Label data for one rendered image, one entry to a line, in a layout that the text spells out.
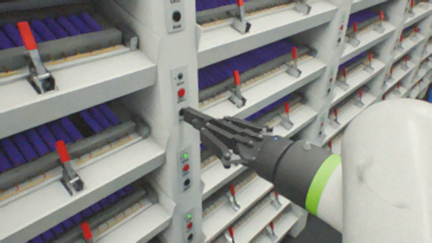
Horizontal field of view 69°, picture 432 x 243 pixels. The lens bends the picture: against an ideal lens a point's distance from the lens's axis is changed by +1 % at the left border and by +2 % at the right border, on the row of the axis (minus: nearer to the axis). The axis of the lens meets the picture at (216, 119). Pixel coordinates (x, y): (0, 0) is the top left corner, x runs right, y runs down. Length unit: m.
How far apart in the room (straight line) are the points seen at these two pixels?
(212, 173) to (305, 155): 0.45
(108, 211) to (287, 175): 0.43
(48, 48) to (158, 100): 0.20
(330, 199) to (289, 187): 0.06
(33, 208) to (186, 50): 0.37
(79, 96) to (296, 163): 0.33
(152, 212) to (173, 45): 0.40
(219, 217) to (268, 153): 0.56
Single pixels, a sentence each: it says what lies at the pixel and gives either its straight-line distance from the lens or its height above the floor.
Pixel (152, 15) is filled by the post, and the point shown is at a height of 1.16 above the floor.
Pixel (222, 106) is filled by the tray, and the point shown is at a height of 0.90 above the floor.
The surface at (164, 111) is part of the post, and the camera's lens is 0.61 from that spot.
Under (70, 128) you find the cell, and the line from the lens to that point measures 0.66.
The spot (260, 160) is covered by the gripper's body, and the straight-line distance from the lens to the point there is 0.48.
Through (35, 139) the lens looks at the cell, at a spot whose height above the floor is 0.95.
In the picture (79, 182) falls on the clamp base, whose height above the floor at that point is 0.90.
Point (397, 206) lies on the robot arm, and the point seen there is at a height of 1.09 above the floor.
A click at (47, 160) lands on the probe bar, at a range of 0.61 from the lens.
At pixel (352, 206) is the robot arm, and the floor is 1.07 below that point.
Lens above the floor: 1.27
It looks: 30 degrees down
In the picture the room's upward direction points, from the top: straight up
